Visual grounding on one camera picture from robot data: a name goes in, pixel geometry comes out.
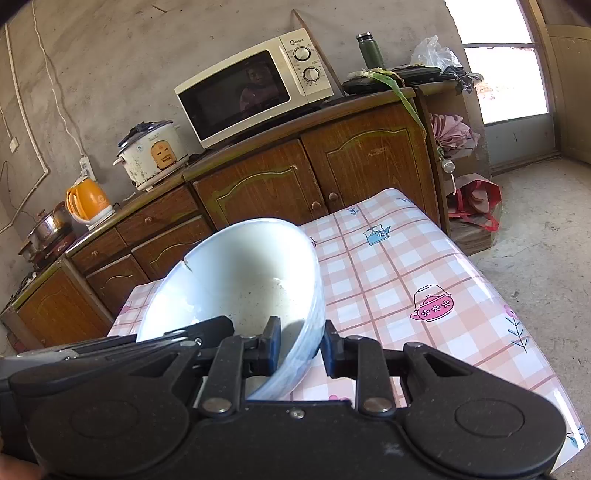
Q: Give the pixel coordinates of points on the red bag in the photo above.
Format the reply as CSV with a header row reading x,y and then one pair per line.
x,y
480,198

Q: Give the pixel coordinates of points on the black cooktop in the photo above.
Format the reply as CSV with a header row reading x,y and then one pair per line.
x,y
369,85

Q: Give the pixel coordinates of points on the white rice cooker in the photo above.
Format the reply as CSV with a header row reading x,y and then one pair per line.
x,y
147,159

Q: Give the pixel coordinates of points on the blue floral white bowl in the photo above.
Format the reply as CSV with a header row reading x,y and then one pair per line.
x,y
240,267

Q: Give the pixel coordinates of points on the white wall power strip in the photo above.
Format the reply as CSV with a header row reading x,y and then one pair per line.
x,y
87,168

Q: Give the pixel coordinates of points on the clear plastic bag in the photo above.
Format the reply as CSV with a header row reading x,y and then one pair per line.
x,y
434,53

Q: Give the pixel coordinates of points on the open wooden shelf unit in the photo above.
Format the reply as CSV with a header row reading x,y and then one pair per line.
x,y
471,106

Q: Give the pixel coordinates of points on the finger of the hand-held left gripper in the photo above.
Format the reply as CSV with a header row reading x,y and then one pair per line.
x,y
207,330

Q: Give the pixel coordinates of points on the pink umbrella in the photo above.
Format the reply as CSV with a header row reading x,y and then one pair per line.
x,y
455,134

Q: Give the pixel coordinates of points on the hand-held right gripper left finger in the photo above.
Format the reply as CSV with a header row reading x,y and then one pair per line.
x,y
274,341

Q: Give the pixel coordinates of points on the white wall pipe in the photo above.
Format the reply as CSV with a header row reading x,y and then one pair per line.
x,y
27,115

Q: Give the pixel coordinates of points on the narrow brown wooden cabinet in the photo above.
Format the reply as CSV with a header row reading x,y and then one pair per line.
x,y
55,309

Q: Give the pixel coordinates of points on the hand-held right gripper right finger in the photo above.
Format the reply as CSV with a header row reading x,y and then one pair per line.
x,y
328,346

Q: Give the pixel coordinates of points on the pink checked tablecloth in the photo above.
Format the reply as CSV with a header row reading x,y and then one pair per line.
x,y
415,258

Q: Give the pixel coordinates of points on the dark cloth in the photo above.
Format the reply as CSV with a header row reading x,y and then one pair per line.
x,y
464,79

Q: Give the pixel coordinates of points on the brown wooden cabinet with drawers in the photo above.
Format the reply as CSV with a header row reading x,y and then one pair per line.
x,y
152,249

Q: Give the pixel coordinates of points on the metal door with window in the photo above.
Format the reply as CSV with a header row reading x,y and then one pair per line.
x,y
521,138

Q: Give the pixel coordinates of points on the steel pot with lid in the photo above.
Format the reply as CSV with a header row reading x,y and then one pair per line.
x,y
46,226

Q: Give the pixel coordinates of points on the orange electric kettle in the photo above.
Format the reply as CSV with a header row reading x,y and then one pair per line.
x,y
90,203

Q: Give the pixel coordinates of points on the red black induction cooker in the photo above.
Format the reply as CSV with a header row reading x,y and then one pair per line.
x,y
51,249

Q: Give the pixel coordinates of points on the green thermos bottle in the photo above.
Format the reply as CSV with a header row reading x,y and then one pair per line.
x,y
371,53

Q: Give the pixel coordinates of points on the green leek leaf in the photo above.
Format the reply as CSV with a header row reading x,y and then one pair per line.
x,y
406,99

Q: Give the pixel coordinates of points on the two-door brown wooden cabinet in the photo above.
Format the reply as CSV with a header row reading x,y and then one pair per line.
x,y
360,161

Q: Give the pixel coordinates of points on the wooden stick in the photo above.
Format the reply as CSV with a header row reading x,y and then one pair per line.
x,y
323,55

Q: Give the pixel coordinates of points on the cream microwave oven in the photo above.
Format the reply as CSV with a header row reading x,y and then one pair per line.
x,y
240,97

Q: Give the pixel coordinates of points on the white wall switch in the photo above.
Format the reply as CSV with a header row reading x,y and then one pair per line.
x,y
14,145

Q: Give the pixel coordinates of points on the person's left hand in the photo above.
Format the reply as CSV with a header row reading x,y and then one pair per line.
x,y
16,470

